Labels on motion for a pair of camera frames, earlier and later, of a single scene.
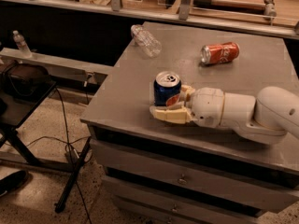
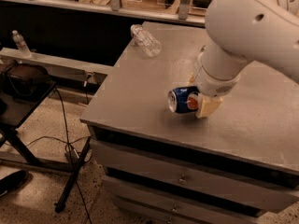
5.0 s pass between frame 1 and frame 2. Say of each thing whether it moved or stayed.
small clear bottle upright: stayed
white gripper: moved
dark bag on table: stayed
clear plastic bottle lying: stayed
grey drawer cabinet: stayed
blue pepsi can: moved
